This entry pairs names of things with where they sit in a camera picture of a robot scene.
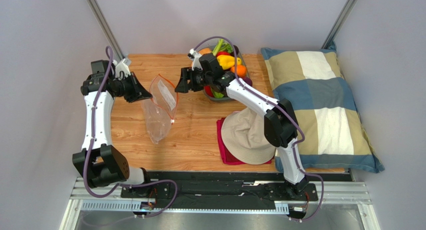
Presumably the clear zip top bag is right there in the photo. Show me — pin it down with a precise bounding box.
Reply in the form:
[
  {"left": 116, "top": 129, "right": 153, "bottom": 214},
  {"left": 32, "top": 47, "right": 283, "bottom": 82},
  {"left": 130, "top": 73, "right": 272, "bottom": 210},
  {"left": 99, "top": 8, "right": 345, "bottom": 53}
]
[{"left": 141, "top": 74, "right": 179, "bottom": 144}]

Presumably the orange carrot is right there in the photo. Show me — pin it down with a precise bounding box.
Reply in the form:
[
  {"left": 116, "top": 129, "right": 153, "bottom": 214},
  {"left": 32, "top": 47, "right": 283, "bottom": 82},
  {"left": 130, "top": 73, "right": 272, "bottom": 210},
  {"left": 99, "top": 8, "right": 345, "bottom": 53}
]
[{"left": 198, "top": 47, "right": 212, "bottom": 55}]

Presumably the yellow bell pepper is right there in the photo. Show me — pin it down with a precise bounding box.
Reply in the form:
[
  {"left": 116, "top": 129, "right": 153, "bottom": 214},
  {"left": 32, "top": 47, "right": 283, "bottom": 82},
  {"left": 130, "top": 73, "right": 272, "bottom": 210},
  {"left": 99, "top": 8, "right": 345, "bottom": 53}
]
[{"left": 216, "top": 55, "right": 243, "bottom": 70}]

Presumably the purple onion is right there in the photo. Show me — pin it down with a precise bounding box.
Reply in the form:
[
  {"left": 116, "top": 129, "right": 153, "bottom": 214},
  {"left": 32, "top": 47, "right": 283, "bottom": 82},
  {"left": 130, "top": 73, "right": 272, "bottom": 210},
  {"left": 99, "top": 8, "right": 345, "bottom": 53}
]
[{"left": 243, "top": 77, "right": 253, "bottom": 86}]

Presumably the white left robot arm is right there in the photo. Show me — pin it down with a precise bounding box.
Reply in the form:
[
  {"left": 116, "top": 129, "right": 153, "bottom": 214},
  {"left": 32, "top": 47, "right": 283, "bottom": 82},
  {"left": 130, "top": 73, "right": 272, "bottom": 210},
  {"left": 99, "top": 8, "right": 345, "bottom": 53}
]
[{"left": 72, "top": 58, "right": 152, "bottom": 189}]

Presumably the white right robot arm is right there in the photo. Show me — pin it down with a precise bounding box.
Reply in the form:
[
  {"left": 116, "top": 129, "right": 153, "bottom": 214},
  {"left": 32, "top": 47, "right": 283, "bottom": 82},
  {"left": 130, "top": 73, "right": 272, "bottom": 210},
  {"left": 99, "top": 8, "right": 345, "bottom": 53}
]
[{"left": 174, "top": 49, "right": 309, "bottom": 195}]

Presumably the grey food basin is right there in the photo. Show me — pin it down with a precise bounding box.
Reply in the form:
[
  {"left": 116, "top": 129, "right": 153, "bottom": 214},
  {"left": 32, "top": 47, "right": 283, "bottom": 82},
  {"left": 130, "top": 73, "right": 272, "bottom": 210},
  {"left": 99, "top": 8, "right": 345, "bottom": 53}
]
[{"left": 186, "top": 41, "right": 253, "bottom": 101}]

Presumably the red chili pepper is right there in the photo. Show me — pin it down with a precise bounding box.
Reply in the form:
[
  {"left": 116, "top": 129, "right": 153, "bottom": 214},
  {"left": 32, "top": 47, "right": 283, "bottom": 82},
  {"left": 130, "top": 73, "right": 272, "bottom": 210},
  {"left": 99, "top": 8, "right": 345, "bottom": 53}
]
[{"left": 204, "top": 86, "right": 214, "bottom": 98}]

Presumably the green star fruit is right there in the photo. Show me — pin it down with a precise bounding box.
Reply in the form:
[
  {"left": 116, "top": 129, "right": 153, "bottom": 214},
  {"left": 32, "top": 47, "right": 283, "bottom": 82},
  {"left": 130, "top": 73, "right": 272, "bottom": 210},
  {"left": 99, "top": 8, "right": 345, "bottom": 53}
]
[{"left": 212, "top": 91, "right": 225, "bottom": 98}]

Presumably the red tomato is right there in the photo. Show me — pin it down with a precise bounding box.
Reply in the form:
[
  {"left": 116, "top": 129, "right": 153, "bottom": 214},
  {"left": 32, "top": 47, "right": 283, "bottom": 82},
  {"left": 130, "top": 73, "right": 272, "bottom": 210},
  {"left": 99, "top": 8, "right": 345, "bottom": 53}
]
[{"left": 216, "top": 51, "right": 230, "bottom": 57}]

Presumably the green leek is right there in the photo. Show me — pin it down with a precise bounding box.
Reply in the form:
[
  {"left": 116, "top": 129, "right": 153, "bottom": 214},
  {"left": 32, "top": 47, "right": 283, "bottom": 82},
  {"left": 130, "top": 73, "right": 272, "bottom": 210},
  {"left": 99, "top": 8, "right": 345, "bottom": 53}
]
[{"left": 212, "top": 38, "right": 234, "bottom": 56}]

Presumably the orange fruit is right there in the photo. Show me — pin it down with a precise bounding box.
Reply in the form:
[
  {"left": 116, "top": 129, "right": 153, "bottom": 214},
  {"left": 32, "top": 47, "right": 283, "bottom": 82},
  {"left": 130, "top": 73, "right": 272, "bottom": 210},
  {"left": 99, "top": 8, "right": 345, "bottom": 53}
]
[{"left": 230, "top": 65, "right": 248, "bottom": 78}]

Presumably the beige bucket hat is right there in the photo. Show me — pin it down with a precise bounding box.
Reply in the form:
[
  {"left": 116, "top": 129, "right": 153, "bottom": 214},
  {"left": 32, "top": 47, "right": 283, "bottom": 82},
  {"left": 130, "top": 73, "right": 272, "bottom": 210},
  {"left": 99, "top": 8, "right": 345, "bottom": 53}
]
[{"left": 220, "top": 108, "right": 276, "bottom": 165}]

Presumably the magenta folded cloth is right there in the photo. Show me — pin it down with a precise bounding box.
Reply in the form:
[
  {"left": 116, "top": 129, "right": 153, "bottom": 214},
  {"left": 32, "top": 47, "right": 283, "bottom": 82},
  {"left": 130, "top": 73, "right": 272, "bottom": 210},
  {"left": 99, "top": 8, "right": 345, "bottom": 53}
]
[{"left": 216, "top": 118, "right": 272, "bottom": 165}]

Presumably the plaid pillow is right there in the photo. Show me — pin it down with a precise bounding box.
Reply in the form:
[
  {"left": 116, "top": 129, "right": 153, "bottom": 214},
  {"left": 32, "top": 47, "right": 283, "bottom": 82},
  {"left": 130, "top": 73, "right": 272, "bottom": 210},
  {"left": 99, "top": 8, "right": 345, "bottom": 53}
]
[{"left": 260, "top": 44, "right": 385, "bottom": 173}]

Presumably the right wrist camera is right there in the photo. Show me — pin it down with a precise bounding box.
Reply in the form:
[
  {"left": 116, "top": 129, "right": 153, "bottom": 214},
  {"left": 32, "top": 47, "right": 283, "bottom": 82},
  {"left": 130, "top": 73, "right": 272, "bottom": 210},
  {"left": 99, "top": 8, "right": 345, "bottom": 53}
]
[{"left": 187, "top": 48, "right": 202, "bottom": 71}]

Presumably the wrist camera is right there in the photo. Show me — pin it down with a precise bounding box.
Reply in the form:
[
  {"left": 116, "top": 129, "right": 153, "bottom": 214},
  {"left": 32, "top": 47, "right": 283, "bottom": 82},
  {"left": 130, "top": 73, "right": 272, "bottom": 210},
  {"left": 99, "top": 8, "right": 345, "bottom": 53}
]
[
  {"left": 187, "top": 48, "right": 202, "bottom": 71},
  {"left": 113, "top": 58, "right": 131, "bottom": 80}
]

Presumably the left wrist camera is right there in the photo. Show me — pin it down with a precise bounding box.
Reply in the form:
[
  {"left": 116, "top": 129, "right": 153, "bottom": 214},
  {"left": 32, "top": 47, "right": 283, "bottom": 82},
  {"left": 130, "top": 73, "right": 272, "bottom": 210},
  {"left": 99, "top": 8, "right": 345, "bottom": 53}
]
[{"left": 113, "top": 58, "right": 131, "bottom": 80}]

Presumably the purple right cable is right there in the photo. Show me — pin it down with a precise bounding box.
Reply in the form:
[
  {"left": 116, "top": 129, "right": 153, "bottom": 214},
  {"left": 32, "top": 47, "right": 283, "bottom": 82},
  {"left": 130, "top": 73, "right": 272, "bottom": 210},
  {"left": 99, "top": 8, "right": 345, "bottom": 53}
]
[{"left": 193, "top": 36, "right": 325, "bottom": 223}]

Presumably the aluminium corner post left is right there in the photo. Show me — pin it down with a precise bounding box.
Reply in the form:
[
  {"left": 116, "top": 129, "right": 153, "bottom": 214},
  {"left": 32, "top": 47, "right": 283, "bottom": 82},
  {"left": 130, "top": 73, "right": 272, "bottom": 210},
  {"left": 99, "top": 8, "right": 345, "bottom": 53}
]
[{"left": 86, "top": 0, "right": 127, "bottom": 60}]

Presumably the aluminium corner post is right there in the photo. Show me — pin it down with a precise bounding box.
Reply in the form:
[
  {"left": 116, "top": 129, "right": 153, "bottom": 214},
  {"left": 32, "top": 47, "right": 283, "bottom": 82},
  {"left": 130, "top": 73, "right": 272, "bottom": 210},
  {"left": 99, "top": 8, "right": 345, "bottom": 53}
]
[
  {"left": 322, "top": 0, "right": 358, "bottom": 49},
  {"left": 86, "top": 0, "right": 127, "bottom": 60}
]

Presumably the aluminium corner post right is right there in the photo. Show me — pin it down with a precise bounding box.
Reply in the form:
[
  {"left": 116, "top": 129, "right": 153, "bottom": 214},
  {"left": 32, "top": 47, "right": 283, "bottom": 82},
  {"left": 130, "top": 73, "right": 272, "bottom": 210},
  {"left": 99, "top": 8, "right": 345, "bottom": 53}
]
[{"left": 322, "top": 0, "right": 358, "bottom": 49}]

